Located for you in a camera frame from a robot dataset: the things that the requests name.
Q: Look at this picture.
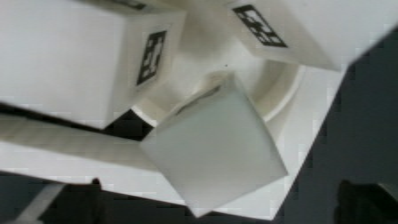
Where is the white stool leg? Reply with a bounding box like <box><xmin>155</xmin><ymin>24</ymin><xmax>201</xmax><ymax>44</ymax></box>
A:
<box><xmin>221</xmin><ymin>0</ymin><xmax>398</xmax><ymax>71</ymax></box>
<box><xmin>0</xmin><ymin>0</ymin><xmax>187</xmax><ymax>129</ymax></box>
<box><xmin>141</xmin><ymin>73</ymin><xmax>288</xmax><ymax>217</ymax></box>

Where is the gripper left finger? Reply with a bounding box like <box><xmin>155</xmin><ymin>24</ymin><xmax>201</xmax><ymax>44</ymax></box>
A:
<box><xmin>15</xmin><ymin>178</ymin><xmax>111</xmax><ymax>224</ymax></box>

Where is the white round stool seat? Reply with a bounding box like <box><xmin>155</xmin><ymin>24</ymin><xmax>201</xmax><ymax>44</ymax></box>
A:
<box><xmin>134</xmin><ymin>0</ymin><xmax>306</xmax><ymax>126</ymax></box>

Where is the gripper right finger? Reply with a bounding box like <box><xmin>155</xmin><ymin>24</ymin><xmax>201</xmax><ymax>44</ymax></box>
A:
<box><xmin>336</xmin><ymin>180</ymin><xmax>398</xmax><ymax>224</ymax></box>

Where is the white front barrier wall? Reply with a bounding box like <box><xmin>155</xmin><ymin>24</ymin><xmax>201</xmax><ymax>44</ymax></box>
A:
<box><xmin>0</xmin><ymin>114</ymin><xmax>185</xmax><ymax>205</ymax></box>

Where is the white right barrier wall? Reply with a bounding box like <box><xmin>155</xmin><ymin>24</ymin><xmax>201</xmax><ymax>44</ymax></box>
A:
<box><xmin>215</xmin><ymin>65</ymin><xmax>345</xmax><ymax>221</ymax></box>

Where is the white barrier wall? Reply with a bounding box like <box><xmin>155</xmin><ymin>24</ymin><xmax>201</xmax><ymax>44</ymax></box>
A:
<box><xmin>215</xmin><ymin>65</ymin><xmax>345</xmax><ymax>221</ymax></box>
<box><xmin>0</xmin><ymin>114</ymin><xmax>185</xmax><ymax>205</ymax></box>

